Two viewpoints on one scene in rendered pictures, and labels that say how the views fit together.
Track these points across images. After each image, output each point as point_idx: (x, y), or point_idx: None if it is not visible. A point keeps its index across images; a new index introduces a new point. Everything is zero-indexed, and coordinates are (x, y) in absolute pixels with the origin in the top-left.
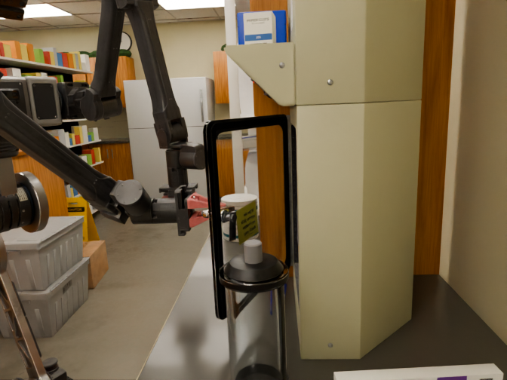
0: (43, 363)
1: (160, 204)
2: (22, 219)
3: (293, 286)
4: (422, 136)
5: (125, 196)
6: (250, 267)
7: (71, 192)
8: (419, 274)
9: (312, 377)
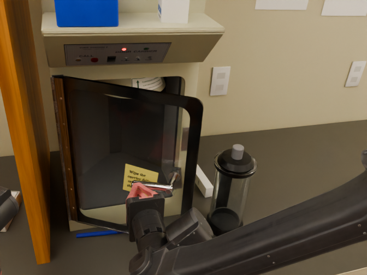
0: None
1: (163, 225)
2: None
3: (75, 231)
4: (34, 53)
5: (207, 226)
6: (246, 156)
7: None
8: (49, 159)
9: (197, 206)
